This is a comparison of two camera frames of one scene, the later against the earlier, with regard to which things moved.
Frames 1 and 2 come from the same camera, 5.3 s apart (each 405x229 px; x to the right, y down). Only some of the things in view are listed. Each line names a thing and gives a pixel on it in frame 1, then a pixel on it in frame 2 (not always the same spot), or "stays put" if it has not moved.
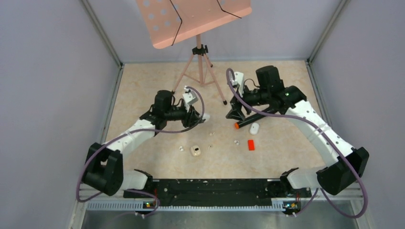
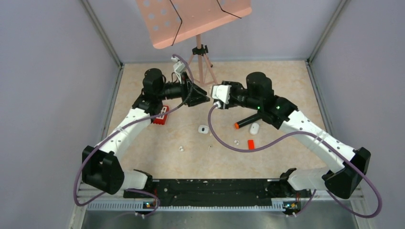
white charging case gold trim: [206, 117] → [203, 129]
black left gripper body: [186, 121] → [188, 99]
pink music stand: [168, 22] stays put
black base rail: [218, 192] stays put
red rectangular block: [250, 145] stays put
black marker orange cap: [249, 120] stays put
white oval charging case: [254, 128] stays put
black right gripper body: [238, 103] → [238, 96]
